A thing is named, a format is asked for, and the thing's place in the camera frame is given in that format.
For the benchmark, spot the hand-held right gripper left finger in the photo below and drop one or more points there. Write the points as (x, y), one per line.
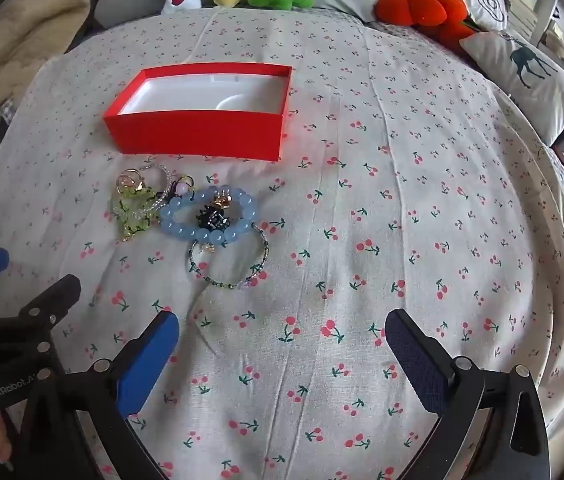
(147, 360)

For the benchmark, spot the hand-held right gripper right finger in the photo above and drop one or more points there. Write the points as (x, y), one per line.
(417, 355)

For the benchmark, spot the rose gold rings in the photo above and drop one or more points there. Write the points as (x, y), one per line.
(138, 186)

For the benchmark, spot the black hair claw clip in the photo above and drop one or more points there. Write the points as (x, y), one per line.
(210, 219)

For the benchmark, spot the pink bead charm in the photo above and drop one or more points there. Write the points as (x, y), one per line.
(182, 189)

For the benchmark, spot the red cardboard box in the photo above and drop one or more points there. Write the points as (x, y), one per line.
(192, 135)

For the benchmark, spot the cherry print bed sheet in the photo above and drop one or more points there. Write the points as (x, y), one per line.
(362, 210)

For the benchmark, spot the beige blanket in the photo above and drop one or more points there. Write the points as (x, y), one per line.
(22, 25)

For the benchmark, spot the deer print pillow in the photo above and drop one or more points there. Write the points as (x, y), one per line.
(512, 65)

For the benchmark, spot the orange pumpkin plush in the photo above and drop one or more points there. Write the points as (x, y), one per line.
(412, 7)

